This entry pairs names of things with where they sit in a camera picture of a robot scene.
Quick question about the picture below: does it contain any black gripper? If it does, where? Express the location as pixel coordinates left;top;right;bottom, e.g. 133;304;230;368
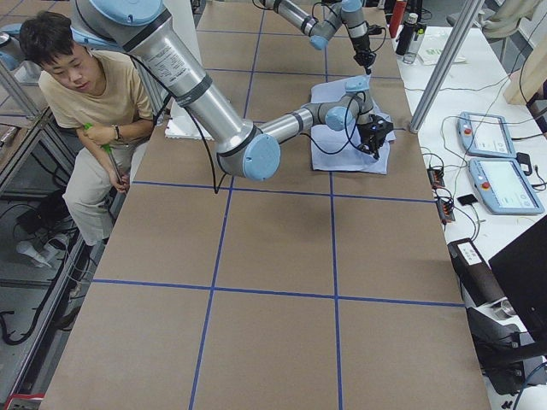
352;36;376;75
357;114;393;160

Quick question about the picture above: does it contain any light blue striped shirt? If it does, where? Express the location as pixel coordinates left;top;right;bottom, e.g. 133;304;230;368
310;75;396;174

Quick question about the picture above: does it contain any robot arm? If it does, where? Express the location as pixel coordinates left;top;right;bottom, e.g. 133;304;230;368
257;0;376;75
72;1;393;181

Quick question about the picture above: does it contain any clear bottle black lid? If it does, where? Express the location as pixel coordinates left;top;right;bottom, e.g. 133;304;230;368
403;23;426;64

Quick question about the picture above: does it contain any black water bottle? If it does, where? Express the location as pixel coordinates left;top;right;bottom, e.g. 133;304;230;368
395;13;419;56

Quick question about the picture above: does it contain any red bottle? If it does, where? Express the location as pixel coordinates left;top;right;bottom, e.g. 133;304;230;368
389;0;407;38

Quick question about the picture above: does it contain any upper teach pendant tablet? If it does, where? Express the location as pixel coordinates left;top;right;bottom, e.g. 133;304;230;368
456;111;516;159

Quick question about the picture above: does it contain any teach pendant tablet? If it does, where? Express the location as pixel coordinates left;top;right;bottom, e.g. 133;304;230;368
456;111;516;159
468;158;544;215

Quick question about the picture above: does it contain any lower teach pendant tablet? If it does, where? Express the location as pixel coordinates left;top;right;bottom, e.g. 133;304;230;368
468;158;544;215

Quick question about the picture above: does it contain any black monitor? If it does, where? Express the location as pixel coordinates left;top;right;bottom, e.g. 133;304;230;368
489;218;546;341

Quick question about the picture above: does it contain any person in beige shirt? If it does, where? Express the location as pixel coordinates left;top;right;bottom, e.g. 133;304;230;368
19;11;155;246

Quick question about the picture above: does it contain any aluminium frame post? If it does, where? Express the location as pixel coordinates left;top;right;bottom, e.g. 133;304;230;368
409;0;485;134

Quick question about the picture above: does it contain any electronics board with wires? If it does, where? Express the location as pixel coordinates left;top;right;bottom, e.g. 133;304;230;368
426;166;456;226

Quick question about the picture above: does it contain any green handled tool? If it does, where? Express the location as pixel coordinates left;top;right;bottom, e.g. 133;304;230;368
83;123;129;193

